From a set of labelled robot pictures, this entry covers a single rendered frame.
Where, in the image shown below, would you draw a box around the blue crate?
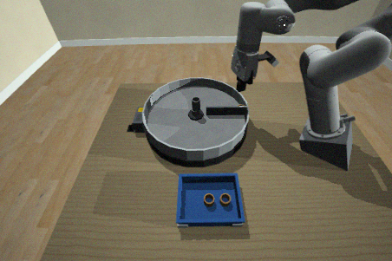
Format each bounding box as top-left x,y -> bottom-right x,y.
176,173 -> 245,228

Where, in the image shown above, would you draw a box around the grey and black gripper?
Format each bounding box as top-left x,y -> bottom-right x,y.
231,45 -> 258,92

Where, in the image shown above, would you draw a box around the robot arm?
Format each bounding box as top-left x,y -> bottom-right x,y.
236,0 -> 392,140

